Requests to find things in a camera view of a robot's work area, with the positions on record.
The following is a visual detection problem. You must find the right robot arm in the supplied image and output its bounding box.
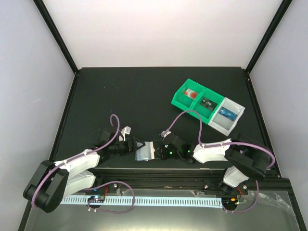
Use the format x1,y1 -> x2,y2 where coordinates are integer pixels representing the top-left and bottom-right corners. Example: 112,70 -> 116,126
152,132 -> 275,195

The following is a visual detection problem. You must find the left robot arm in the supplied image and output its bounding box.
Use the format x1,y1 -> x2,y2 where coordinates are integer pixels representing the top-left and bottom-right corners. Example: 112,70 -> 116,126
23,130 -> 145,213

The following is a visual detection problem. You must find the dark card in bin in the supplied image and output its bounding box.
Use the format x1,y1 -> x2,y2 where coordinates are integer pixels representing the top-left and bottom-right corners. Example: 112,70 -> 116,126
200,98 -> 217,111

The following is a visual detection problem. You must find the red card in bin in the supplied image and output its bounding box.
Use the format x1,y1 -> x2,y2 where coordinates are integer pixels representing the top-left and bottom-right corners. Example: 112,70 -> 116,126
183,89 -> 198,100

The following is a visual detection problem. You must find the blue card in white bin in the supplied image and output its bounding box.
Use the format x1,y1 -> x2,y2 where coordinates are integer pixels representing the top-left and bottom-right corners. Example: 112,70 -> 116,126
218,107 -> 237,121

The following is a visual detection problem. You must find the green plastic bin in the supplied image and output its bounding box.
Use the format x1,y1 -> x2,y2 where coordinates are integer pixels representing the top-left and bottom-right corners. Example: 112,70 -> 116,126
190,88 -> 225,124
171,79 -> 206,111

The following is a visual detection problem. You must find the left controller board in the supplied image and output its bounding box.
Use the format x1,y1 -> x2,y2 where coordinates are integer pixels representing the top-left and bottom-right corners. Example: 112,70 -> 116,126
88,195 -> 105,204

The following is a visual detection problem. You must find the controller board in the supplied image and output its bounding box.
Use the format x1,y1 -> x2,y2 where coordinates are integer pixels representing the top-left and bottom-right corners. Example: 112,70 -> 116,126
221,197 -> 247,206
88,195 -> 105,204

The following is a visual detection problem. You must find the white plastic bin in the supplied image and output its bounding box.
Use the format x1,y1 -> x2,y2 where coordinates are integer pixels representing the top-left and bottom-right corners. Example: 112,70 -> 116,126
208,97 -> 245,136

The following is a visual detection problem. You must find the right controller board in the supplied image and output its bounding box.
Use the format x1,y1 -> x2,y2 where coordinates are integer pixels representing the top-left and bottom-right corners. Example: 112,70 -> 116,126
221,197 -> 247,206

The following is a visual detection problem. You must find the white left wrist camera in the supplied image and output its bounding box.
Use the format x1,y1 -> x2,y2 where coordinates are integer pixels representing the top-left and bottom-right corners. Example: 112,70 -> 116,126
118,126 -> 131,141

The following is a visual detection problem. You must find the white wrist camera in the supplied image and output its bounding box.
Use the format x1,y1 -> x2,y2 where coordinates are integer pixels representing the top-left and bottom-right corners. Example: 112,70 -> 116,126
118,126 -> 131,141
160,129 -> 171,139

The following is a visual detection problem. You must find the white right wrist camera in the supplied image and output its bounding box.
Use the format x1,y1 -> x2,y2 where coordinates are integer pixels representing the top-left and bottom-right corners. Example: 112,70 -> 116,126
160,129 -> 171,139

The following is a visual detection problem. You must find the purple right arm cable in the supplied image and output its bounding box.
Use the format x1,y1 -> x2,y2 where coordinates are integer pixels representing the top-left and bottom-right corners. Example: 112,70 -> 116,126
162,110 -> 275,169

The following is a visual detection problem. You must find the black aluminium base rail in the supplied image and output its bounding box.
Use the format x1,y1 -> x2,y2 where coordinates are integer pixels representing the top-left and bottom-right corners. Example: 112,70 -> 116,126
93,168 -> 294,193

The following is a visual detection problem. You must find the white slotted cable duct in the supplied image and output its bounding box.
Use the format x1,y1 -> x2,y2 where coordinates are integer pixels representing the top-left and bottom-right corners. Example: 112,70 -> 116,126
61,195 -> 223,208

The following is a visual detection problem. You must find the black corner frame post left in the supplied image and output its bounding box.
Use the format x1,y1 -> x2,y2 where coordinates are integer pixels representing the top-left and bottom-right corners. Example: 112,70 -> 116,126
33,0 -> 79,75

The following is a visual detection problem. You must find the black corner frame post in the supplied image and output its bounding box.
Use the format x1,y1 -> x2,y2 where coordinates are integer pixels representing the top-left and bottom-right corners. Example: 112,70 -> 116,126
33,0 -> 79,75
245,0 -> 293,74

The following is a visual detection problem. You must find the black corner frame post right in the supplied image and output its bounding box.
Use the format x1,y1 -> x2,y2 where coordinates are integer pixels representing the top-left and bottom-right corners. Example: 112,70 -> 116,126
245,0 -> 293,74

